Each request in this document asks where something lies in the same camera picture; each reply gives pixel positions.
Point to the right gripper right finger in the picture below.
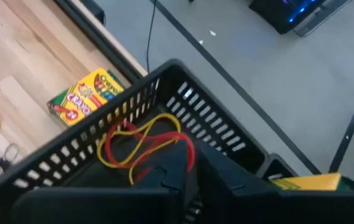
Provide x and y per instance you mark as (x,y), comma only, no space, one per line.
(288,208)

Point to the black computer with blue lights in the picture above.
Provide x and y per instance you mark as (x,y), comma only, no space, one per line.
(276,15)

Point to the Crayola crayon box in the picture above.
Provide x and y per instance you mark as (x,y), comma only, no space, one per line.
(83,99)
(313,182)

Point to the red rubber band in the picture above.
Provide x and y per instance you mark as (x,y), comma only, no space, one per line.
(176,136)

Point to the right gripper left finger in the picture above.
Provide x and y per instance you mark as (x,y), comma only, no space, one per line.
(102,208)

